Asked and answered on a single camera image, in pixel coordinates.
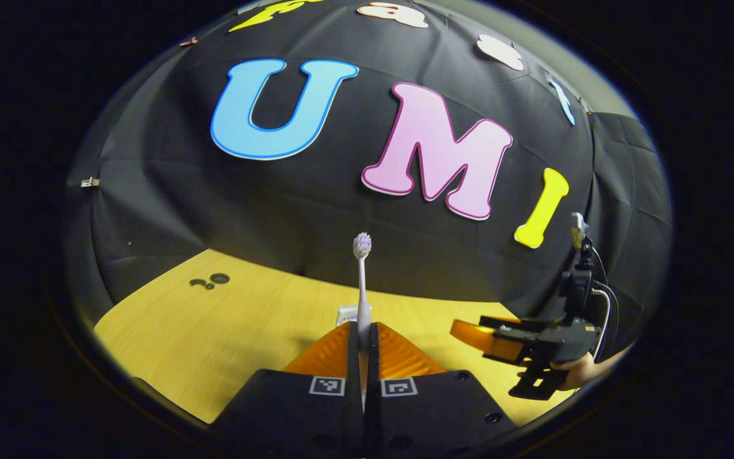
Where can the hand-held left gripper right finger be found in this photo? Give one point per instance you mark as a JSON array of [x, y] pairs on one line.
[[372, 395]]

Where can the silver metal clip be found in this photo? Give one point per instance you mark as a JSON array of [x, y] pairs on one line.
[[90, 182]]

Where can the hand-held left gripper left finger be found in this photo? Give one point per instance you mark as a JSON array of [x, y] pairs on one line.
[[353, 395]]

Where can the reddish metal clip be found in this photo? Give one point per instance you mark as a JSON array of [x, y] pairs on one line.
[[188, 42]]

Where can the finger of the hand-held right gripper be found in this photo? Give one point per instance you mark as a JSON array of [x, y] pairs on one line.
[[475, 335]]

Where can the pink toothbrush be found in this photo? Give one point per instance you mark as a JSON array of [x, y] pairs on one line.
[[362, 287]]

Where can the black backdrop cloth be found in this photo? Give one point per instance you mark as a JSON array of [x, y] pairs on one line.
[[354, 210]]

